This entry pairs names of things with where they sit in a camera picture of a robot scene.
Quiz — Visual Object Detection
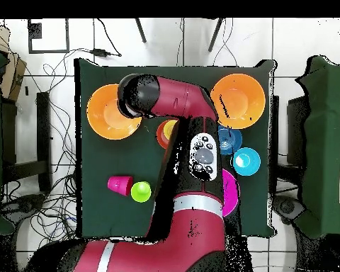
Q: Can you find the small red bowl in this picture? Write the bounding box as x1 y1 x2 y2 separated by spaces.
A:
156 119 179 150

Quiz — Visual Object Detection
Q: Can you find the light blue bowl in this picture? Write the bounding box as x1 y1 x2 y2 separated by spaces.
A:
232 147 261 177

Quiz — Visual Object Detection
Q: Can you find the yellow cup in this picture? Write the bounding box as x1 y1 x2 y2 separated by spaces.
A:
162 119 179 140

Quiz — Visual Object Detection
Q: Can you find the red cup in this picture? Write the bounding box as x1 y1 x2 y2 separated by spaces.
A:
107 175 134 197

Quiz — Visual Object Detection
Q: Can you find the black power adapter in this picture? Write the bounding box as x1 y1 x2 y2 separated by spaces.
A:
90 48 112 57

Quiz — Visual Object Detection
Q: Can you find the black stand base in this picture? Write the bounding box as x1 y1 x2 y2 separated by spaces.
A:
273 195 305 220
5 193 47 215

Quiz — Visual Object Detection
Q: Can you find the cardboard box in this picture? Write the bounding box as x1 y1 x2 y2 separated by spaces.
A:
0 23 28 103

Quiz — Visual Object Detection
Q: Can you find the large orange bowl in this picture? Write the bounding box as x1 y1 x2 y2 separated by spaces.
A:
210 73 266 130
86 84 143 141

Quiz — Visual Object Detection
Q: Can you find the black tripod leg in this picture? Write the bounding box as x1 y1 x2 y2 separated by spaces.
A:
208 18 225 52
134 18 147 44

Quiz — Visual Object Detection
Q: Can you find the dark green tablecloth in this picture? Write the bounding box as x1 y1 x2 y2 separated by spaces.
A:
73 57 277 237

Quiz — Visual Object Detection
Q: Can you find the black bench frame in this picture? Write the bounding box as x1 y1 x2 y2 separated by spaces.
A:
1 91 53 193

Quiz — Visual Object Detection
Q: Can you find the green cup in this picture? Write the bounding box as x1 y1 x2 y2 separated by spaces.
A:
130 181 152 203

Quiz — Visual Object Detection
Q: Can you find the large pink bowl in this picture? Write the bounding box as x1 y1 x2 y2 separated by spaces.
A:
222 168 241 217

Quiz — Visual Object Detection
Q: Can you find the dark blue bowl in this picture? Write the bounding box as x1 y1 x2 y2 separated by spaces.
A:
217 125 244 156

